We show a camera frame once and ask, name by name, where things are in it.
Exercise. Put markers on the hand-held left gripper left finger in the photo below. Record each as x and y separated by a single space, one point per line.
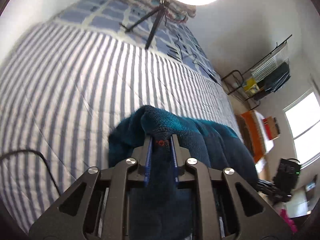
149 160

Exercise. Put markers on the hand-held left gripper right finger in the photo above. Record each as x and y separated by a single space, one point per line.
175 160

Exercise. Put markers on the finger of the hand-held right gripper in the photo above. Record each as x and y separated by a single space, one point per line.
265 186

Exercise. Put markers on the teal plaid fleece shirt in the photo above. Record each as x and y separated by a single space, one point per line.
175 125

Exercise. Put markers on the dark hanging clothes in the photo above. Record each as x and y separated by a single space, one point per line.
277 77

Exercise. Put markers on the black metal clothes rack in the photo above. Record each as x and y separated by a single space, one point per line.
232 73

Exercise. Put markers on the pink cloth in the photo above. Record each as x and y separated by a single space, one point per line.
287 220

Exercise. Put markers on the brown cardboard box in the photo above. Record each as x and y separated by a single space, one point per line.
275 128

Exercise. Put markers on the red flat box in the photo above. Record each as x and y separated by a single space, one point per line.
266 128

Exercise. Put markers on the window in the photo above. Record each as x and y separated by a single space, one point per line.
300 120

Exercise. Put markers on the yellow box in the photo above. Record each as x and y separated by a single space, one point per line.
251 87

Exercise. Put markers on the bed with striped sheet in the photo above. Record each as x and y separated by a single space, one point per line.
75 80

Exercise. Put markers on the striped hanging cloth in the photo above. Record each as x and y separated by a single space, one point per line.
267 65

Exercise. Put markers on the black tripod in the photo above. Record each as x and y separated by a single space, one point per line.
155 27

